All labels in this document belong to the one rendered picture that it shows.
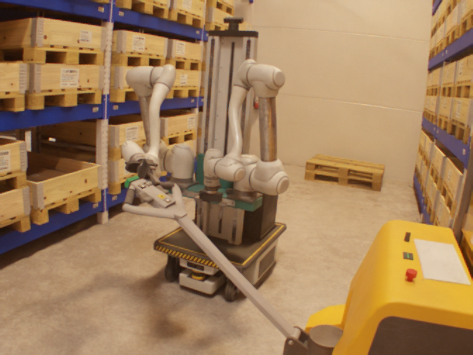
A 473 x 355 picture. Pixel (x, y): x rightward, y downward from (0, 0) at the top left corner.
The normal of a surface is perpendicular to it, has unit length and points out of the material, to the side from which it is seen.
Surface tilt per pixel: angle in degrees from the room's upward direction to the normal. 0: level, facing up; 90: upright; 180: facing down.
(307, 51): 90
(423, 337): 90
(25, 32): 90
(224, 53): 90
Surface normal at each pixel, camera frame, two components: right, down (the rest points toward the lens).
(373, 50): -0.37, 0.18
